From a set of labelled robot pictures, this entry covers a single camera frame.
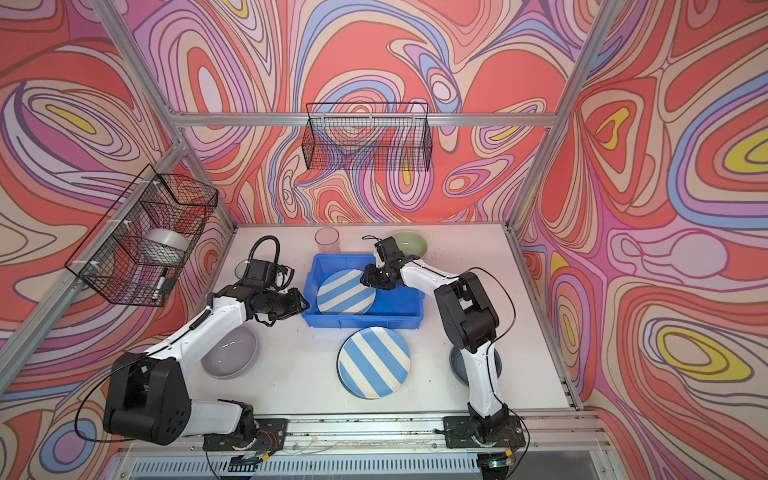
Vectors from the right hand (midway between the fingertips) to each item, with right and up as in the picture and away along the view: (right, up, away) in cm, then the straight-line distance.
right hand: (368, 285), depth 98 cm
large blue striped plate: (+2, -20, -16) cm, 26 cm away
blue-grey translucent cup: (-39, +6, -6) cm, 40 cm away
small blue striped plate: (-9, -3, 0) cm, 9 cm away
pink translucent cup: (-14, +15, +1) cm, 21 cm away
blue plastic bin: (+11, -7, -1) cm, 13 cm away
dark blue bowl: (+26, -21, -18) cm, 38 cm away
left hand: (-17, -4, -12) cm, 21 cm away
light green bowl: (+15, +14, +9) cm, 23 cm away
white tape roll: (-48, +13, -28) cm, 56 cm away
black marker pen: (-50, +4, -25) cm, 56 cm away
